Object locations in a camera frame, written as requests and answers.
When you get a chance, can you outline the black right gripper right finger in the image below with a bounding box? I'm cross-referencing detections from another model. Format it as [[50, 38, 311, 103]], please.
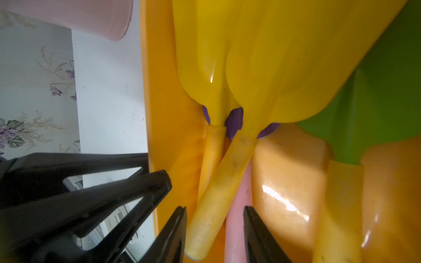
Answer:
[[243, 206, 292, 263]]

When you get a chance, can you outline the purple shovel pink handle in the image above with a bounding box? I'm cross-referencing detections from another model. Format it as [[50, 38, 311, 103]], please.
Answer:
[[202, 105, 280, 263]]

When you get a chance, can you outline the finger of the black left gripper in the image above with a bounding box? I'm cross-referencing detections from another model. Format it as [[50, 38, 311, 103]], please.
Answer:
[[1, 153, 149, 209], [31, 171, 172, 263]]

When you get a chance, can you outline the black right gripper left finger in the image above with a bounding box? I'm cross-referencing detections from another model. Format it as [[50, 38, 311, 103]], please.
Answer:
[[140, 206, 187, 263]]

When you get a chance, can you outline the yellow plastic storage box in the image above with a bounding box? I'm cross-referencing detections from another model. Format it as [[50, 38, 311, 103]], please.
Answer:
[[140, 1, 421, 263]]

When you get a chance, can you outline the dark green shovel yellow handle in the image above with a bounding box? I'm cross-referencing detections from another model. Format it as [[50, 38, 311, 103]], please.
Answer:
[[299, 1, 421, 263]]

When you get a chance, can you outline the pink pen holder cup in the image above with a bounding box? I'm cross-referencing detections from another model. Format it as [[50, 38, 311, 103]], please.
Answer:
[[1, 0, 133, 41]]

